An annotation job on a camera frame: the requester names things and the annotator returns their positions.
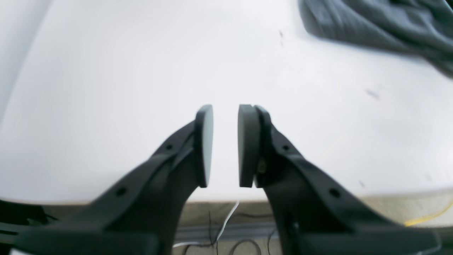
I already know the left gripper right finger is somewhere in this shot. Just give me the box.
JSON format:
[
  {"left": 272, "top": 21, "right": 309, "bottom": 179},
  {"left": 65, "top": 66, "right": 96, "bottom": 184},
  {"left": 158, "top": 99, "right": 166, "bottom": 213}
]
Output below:
[{"left": 238, "top": 104, "right": 440, "bottom": 255}]

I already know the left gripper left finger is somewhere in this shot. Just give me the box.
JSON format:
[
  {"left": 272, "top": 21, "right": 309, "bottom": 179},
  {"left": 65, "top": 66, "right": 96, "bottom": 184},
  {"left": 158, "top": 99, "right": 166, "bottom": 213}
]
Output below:
[{"left": 14, "top": 105, "right": 213, "bottom": 255}]

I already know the grey t-shirt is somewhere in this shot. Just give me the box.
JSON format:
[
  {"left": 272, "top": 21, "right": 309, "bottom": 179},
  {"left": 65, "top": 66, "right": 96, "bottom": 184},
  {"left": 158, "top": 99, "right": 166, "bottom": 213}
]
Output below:
[{"left": 298, "top": 0, "right": 453, "bottom": 79}]

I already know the white cable on floor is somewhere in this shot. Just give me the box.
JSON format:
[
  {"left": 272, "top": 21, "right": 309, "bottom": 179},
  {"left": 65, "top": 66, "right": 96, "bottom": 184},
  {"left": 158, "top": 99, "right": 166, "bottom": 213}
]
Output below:
[{"left": 173, "top": 201, "right": 240, "bottom": 248}]

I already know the yellow cable on floor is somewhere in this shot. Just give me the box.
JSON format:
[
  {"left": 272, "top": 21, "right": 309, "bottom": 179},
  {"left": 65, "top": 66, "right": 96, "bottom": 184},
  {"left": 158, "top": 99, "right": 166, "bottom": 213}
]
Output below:
[{"left": 404, "top": 200, "right": 453, "bottom": 227}]

